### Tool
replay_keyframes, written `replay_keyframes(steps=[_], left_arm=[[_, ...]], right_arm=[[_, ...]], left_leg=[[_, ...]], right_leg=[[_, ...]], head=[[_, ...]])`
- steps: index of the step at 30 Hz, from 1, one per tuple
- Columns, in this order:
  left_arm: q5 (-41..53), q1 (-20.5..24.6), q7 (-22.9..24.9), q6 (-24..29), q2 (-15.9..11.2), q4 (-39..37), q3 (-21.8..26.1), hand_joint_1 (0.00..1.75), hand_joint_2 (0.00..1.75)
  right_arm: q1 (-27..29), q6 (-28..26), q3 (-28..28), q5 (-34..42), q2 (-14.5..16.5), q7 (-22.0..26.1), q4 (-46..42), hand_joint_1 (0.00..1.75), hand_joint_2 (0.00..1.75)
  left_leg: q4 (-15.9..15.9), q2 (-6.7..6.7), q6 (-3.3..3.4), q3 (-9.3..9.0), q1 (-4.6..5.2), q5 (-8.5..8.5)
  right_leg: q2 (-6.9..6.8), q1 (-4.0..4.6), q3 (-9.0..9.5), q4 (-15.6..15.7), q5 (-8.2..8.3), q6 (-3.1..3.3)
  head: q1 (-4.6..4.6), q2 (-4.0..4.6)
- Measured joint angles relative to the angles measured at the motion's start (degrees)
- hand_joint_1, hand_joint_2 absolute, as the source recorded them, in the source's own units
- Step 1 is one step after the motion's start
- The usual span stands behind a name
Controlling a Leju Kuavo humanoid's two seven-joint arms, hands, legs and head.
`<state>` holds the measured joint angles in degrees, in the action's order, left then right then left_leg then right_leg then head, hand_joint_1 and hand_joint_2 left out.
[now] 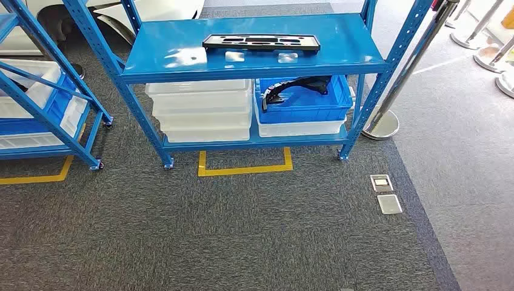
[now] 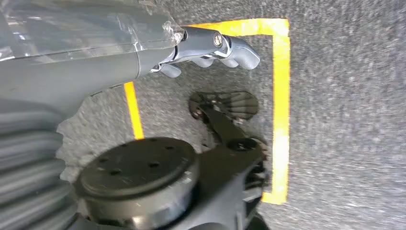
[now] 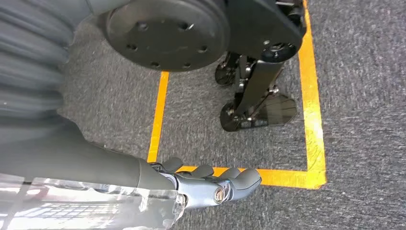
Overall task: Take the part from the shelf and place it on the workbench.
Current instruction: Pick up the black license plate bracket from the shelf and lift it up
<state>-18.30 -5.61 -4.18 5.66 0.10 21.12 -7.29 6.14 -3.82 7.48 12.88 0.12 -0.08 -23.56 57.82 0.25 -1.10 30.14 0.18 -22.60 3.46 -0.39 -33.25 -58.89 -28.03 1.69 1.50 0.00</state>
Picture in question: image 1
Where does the black plastic frame panel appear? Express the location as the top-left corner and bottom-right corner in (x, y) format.
(202, 33), (321, 56)

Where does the black curved plastic part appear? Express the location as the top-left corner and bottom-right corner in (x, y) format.
(261, 75), (333, 112)

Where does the blue metal shelf rack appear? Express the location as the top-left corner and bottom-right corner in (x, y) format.
(0, 0), (115, 172)
(62, 0), (435, 170)

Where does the blue plastic bin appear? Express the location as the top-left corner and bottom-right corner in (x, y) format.
(0, 74), (79, 135)
(255, 75), (354, 124)

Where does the closed metal floor plate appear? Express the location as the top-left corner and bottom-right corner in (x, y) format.
(376, 194), (403, 215)

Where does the white car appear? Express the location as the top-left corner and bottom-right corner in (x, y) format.
(0, 0), (205, 57)

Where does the cardboard box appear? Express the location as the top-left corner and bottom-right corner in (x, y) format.
(499, 8), (514, 31)

